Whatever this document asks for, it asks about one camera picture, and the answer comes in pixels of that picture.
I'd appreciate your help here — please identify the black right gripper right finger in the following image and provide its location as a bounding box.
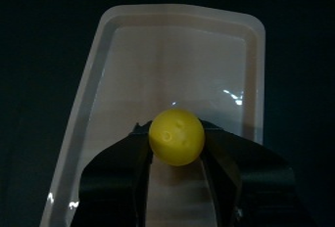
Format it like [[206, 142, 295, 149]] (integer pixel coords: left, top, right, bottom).
[[198, 119, 316, 227]]

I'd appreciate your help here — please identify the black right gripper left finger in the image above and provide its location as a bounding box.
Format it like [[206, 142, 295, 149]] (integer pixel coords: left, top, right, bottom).
[[77, 121, 155, 227]]

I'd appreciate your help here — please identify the pink rectangular plate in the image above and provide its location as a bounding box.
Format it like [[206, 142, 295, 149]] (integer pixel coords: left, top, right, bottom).
[[38, 3, 267, 227]]

